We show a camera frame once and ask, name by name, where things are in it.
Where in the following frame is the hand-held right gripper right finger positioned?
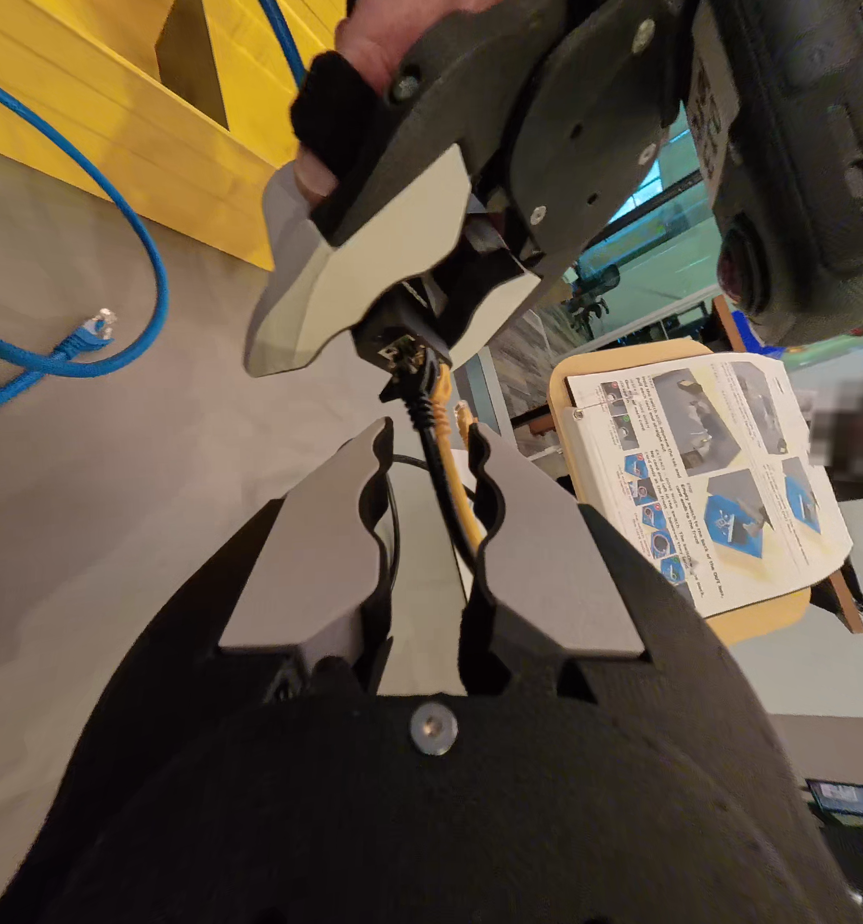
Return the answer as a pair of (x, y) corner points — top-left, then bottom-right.
(459, 422), (646, 694)

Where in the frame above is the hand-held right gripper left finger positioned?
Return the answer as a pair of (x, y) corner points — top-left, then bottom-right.
(218, 417), (398, 676)

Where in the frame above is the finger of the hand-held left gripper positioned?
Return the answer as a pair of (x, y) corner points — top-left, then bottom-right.
(242, 143), (473, 378)
(437, 244), (544, 371)

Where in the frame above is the black network adapter box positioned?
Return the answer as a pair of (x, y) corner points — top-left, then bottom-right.
(352, 278), (452, 372)

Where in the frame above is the yellow ethernet cable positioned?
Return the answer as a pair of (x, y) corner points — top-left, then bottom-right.
(427, 361), (489, 557)

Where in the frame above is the black ethernet cable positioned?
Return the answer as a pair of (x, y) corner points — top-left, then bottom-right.
(374, 350), (486, 578)

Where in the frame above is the blue ethernet cable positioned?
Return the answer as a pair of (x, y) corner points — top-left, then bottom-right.
(0, 0), (309, 420)

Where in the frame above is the person's left hand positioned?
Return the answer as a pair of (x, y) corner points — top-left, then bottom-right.
(293, 0), (503, 209)

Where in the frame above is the white document stand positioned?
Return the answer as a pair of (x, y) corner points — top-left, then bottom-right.
(549, 339), (854, 647)

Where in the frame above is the printed instruction sheet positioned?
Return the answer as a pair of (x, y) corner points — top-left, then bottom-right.
(565, 352), (854, 620)

